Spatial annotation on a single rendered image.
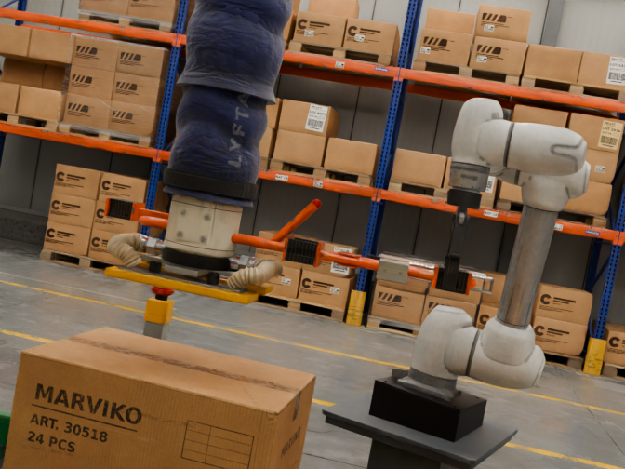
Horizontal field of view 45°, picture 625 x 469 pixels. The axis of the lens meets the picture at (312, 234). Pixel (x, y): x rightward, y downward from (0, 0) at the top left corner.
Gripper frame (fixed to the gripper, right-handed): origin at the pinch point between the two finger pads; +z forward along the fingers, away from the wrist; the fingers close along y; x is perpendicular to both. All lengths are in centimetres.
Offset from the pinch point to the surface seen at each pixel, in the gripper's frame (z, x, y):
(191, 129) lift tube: -22, -63, 11
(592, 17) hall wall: -300, 152, -837
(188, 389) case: 32, -50, 23
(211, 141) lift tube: -21, -58, 12
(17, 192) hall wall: 59, -589, -848
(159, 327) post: 35, -81, -44
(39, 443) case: 52, -82, 22
